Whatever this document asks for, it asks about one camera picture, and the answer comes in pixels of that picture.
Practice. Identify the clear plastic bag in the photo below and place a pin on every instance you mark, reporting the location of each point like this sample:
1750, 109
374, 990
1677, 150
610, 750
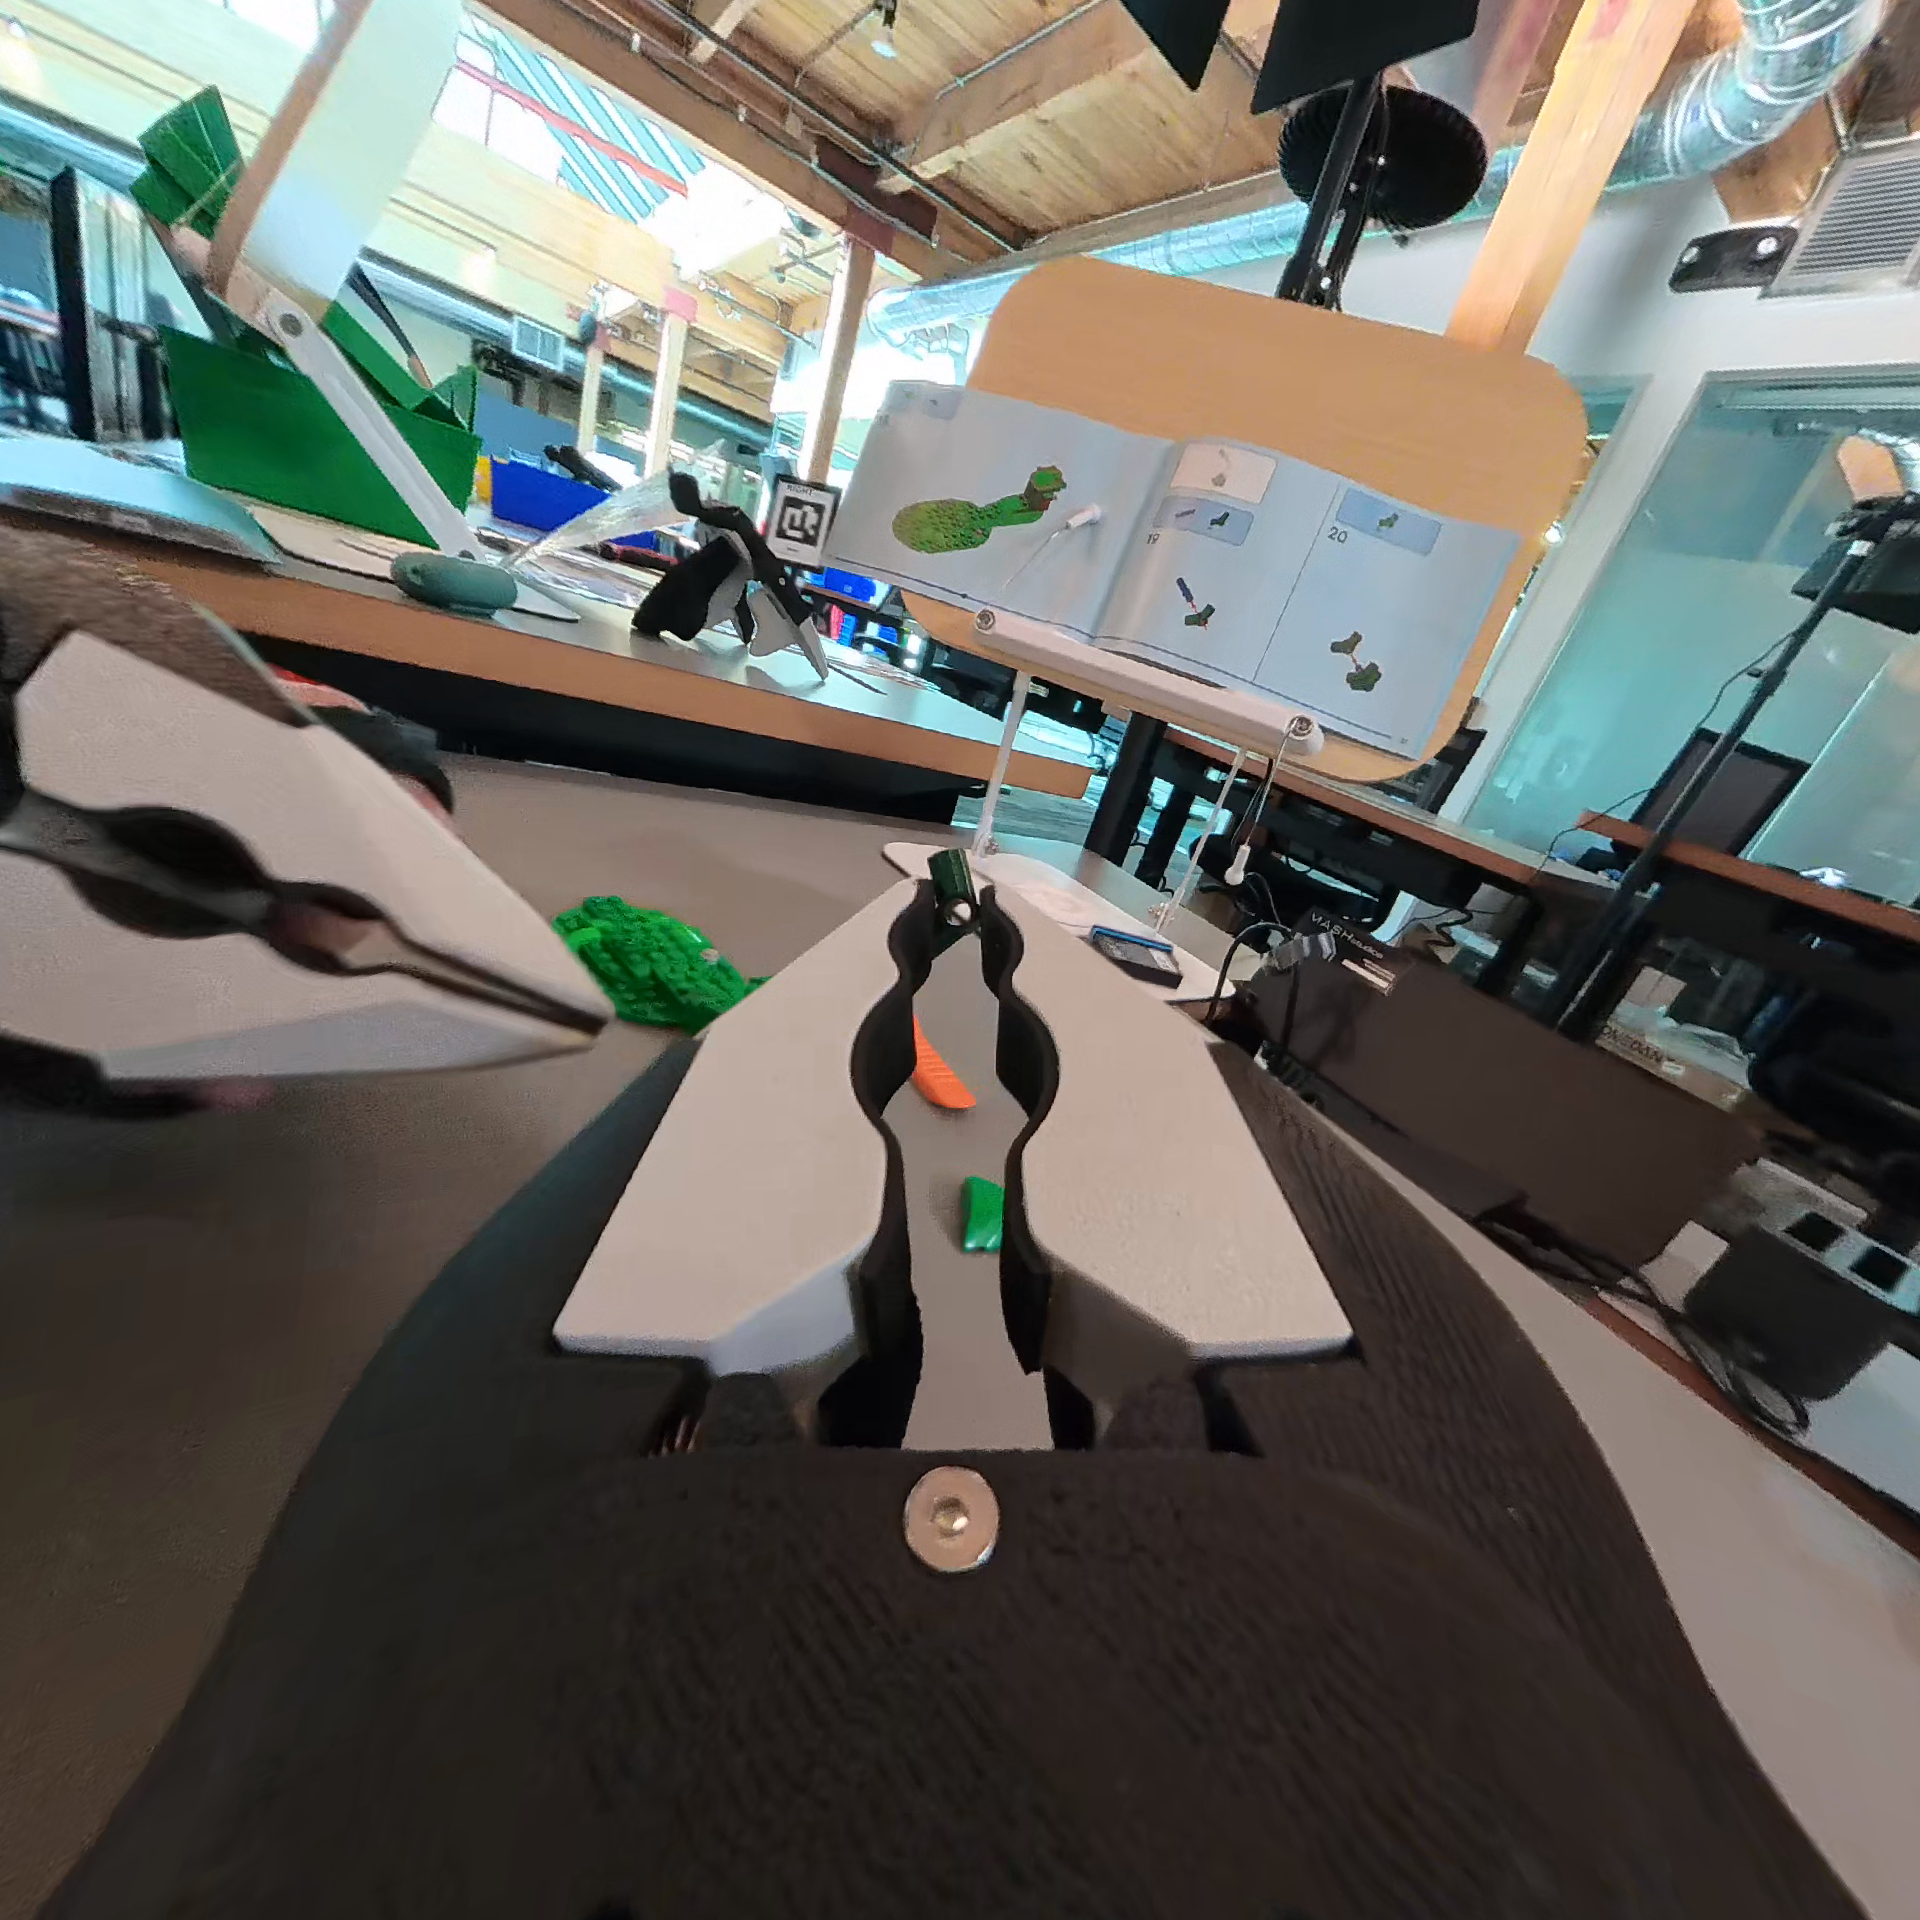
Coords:
616, 518

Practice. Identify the small black box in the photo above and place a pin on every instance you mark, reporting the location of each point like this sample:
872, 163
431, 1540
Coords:
1133, 953

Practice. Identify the green brick model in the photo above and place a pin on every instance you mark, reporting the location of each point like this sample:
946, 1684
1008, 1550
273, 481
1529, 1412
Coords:
646, 960

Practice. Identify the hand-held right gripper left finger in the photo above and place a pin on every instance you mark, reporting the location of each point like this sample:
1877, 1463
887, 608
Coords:
721, 1201

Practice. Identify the white wall vent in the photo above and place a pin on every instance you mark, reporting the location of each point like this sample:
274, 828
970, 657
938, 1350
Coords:
1852, 219

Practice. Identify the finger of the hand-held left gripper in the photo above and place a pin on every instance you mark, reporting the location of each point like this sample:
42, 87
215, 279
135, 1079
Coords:
225, 735
225, 1020

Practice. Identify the wooden pillar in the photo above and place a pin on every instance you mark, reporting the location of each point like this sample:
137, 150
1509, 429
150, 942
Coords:
1559, 150

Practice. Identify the black wall light fixture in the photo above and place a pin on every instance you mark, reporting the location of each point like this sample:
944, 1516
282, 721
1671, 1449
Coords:
1734, 260

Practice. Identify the black equipment case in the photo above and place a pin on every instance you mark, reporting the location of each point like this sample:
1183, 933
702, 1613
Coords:
1500, 1079

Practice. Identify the wood-edged office desk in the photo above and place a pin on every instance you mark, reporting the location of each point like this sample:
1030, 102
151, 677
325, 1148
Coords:
599, 661

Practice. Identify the black studio light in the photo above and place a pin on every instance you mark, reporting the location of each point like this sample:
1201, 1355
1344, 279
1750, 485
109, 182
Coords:
1382, 150

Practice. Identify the teal rounded object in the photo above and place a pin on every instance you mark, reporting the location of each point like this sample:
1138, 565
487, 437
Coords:
452, 585

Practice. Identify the black computer monitor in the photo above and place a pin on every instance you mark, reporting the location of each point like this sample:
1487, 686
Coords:
77, 300

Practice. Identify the white book stand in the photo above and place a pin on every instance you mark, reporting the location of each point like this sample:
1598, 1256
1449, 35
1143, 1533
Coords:
360, 120

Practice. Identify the black tripod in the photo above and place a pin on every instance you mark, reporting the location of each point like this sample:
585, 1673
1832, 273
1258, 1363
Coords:
1861, 580

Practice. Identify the green cardboard box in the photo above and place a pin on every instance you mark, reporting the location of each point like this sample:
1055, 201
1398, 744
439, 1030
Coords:
301, 436
189, 158

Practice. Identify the unused hand-held gripper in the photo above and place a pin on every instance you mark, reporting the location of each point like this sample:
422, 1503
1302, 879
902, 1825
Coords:
734, 585

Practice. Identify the wooden office desk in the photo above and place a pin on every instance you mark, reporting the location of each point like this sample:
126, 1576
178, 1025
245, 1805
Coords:
1757, 870

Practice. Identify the black battery charger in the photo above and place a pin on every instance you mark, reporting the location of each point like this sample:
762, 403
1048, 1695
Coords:
1815, 1307

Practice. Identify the orange brick separator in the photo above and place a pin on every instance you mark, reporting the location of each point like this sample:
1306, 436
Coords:
938, 1072

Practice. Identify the scattered green bricks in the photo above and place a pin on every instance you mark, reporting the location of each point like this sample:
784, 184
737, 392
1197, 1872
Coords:
984, 1214

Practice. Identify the instruction booklet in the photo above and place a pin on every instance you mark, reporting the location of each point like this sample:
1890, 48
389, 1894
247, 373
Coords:
1319, 629

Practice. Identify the wooden book stand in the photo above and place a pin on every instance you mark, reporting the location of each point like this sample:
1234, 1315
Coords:
1277, 347

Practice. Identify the dark green connector brick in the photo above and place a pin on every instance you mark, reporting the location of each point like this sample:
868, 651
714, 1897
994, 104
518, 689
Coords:
953, 879

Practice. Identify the blue storage bin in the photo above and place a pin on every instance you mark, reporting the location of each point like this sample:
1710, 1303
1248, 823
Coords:
534, 495

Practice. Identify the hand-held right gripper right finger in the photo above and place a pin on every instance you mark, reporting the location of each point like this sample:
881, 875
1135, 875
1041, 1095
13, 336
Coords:
1184, 1201

